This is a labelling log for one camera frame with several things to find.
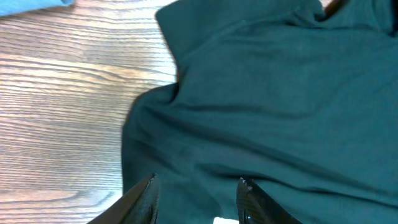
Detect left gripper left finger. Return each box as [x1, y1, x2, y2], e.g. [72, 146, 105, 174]
[88, 174, 159, 224]

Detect black t-shirt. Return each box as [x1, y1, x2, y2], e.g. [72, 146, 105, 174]
[121, 0, 397, 223]

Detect light blue printed t-shirt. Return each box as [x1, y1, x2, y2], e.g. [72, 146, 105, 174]
[0, 0, 75, 16]

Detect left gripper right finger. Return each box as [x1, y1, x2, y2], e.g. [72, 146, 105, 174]
[236, 177, 302, 224]

